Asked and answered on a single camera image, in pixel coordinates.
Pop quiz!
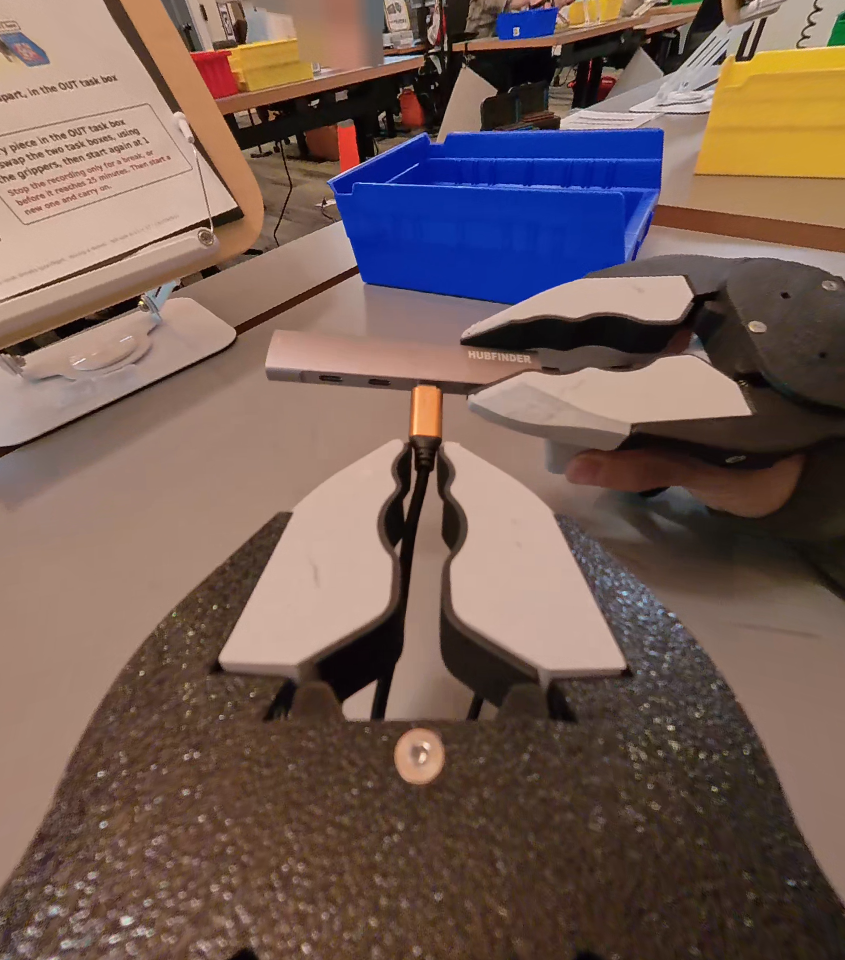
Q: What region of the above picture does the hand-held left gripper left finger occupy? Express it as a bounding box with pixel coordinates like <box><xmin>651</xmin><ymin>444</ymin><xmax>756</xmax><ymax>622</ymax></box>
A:
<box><xmin>217</xmin><ymin>438</ymin><xmax>412</xmax><ymax>684</ymax></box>

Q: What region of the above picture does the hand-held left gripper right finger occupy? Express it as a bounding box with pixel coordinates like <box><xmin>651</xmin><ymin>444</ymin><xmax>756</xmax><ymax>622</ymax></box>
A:
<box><xmin>437</xmin><ymin>441</ymin><xmax>630</xmax><ymax>690</ymax></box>

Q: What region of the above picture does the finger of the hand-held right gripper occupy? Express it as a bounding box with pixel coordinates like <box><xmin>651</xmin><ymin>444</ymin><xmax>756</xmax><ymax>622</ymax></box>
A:
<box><xmin>466</xmin><ymin>354</ymin><xmax>760</xmax><ymax>477</ymax></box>
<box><xmin>460</xmin><ymin>273</ymin><xmax>700</xmax><ymax>372</ymax></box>

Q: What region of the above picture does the black cable with orange plugs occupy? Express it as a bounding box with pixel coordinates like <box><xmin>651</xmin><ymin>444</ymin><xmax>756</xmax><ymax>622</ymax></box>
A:
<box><xmin>265</xmin><ymin>384</ymin><xmax>491</xmax><ymax>723</ymax></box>

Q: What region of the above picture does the grey usb hub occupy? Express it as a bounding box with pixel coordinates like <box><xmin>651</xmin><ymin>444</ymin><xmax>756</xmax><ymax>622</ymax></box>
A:
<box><xmin>265</xmin><ymin>328</ymin><xmax>553</xmax><ymax>393</ymax></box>

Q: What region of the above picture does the person's right hand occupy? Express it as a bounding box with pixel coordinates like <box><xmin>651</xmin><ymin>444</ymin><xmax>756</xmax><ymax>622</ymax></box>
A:
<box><xmin>565</xmin><ymin>450</ymin><xmax>806</xmax><ymax>519</ymax></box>

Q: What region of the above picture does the white paper sheet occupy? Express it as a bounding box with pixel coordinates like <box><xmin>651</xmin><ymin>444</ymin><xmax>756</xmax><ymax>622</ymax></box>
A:
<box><xmin>561</xmin><ymin>108</ymin><xmax>665</xmax><ymax>131</ymax></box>

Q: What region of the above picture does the large yellow plastic bin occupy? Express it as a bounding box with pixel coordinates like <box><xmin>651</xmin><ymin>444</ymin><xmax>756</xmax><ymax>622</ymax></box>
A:
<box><xmin>694</xmin><ymin>41</ymin><xmax>845</xmax><ymax>181</ymax></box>

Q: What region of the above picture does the white laptop stand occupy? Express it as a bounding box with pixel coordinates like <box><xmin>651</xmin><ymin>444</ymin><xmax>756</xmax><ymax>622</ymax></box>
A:
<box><xmin>651</xmin><ymin>18</ymin><xmax>769</xmax><ymax>114</ymax></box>

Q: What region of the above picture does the small blue plastic bin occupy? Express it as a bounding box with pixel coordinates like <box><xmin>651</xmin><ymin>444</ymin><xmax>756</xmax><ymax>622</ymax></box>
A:
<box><xmin>495</xmin><ymin>7</ymin><xmax>560</xmax><ymax>41</ymax></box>

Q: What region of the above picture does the metal board stand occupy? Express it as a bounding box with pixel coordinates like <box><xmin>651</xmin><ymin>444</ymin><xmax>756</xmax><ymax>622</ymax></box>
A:
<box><xmin>0</xmin><ymin>281</ymin><xmax>238</xmax><ymax>449</ymax></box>

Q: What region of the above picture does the long work table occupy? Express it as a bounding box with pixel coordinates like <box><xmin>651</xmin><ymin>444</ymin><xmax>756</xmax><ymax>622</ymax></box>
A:
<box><xmin>216</xmin><ymin>54</ymin><xmax>427</xmax><ymax>151</ymax></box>

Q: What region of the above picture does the wooden document board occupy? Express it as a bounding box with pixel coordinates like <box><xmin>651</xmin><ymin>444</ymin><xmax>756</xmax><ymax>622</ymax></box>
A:
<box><xmin>0</xmin><ymin>0</ymin><xmax>266</xmax><ymax>372</ymax></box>

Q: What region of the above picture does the small yellow plastic bin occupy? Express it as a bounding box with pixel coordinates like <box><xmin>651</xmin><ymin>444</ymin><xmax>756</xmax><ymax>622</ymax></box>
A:
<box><xmin>227</xmin><ymin>37</ymin><xmax>316</xmax><ymax>93</ymax></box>

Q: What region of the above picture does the red plastic bin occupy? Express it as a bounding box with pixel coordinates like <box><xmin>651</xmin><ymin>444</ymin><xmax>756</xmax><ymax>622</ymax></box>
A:
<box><xmin>190</xmin><ymin>48</ymin><xmax>241</xmax><ymax>100</ymax></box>

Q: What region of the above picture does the printed instruction sheet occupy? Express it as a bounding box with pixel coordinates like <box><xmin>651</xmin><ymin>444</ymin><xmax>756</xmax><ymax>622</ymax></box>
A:
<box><xmin>0</xmin><ymin>0</ymin><xmax>241</xmax><ymax>325</ymax></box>

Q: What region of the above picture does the wire page holder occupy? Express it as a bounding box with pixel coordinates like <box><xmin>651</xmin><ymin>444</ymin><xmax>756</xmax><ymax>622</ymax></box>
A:
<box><xmin>171</xmin><ymin>111</ymin><xmax>220</xmax><ymax>249</ymax></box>

